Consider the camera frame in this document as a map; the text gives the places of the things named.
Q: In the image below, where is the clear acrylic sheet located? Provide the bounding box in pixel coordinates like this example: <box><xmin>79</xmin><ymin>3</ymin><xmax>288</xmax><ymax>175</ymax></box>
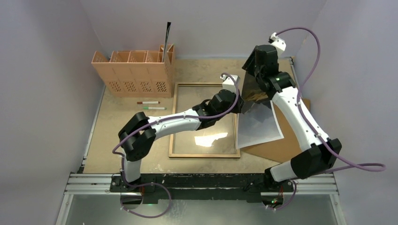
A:
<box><xmin>174</xmin><ymin>85</ymin><xmax>237</xmax><ymax>155</ymax></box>

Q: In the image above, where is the aluminium rail frame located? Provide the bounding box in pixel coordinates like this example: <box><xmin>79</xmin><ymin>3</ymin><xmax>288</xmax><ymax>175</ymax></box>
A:
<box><xmin>56</xmin><ymin>58</ymin><xmax>347</xmax><ymax>225</ymax></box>

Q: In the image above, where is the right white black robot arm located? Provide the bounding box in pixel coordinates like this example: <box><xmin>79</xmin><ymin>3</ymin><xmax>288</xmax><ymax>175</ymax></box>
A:
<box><xmin>242</xmin><ymin>45</ymin><xmax>342</xmax><ymax>191</ymax></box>

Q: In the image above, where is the green capped white marker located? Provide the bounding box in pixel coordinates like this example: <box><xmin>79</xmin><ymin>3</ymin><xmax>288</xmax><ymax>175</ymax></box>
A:
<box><xmin>143</xmin><ymin>107</ymin><xmax>167</xmax><ymax>110</ymax></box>

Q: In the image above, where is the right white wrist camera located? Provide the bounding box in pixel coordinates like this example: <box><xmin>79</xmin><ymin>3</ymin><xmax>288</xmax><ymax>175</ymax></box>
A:
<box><xmin>268</xmin><ymin>32</ymin><xmax>286</xmax><ymax>57</ymax></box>

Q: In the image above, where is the orange perforated organizer rack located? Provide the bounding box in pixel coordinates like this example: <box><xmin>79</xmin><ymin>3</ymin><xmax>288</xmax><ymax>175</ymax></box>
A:
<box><xmin>92</xmin><ymin>45</ymin><xmax>175</xmax><ymax>98</ymax></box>

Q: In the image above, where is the wooden picture frame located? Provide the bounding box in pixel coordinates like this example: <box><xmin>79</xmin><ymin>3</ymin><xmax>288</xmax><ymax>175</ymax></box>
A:
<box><xmin>168</xmin><ymin>82</ymin><xmax>241</xmax><ymax>159</ymax></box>

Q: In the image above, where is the landscape photo print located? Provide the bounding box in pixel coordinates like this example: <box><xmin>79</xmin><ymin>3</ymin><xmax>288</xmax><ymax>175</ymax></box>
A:
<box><xmin>237</xmin><ymin>74</ymin><xmax>284</xmax><ymax>149</ymax></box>

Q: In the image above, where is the red capped white marker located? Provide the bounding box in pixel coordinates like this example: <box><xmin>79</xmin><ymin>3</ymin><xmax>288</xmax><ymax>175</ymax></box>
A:
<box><xmin>137</xmin><ymin>101</ymin><xmax>160</xmax><ymax>105</ymax></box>

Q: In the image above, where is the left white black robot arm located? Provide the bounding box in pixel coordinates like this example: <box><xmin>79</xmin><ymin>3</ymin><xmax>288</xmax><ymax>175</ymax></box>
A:
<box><xmin>118</xmin><ymin>89</ymin><xmax>244</xmax><ymax>192</ymax></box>

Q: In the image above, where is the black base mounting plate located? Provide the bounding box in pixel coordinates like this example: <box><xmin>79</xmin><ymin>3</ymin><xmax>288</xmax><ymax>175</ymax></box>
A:
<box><xmin>110</xmin><ymin>173</ymin><xmax>294</xmax><ymax>204</ymax></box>

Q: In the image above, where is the black flat strip in rack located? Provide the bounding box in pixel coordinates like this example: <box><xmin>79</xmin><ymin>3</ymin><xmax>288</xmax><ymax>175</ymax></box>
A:
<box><xmin>161</xmin><ymin>22</ymin><xmax>171</xmax><ymax>62</ymax></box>

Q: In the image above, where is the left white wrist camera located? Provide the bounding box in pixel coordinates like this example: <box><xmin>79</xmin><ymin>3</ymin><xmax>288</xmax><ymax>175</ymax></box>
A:
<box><xmin>220</xmin><ymin>75</ymin><xmax>240</xmax><ymax>93</ymax></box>

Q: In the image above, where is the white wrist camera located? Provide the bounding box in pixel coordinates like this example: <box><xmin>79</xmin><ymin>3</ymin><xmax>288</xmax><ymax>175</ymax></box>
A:
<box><xmin>268</xmin><ymin>32</ymin><xmax>286</xmax><ymax>57</ymax></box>
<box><xmin>220</xmin><ymin>75</ymin><xmax>240</xmax><ymax>93</ymax></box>

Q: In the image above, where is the brown cardboard backing board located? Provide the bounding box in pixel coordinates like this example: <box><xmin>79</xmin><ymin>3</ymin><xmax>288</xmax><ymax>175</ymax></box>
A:
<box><xmin>241</xmin><ymin>104</ymin><xmax>301</xmax><ymax>163</ymax></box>

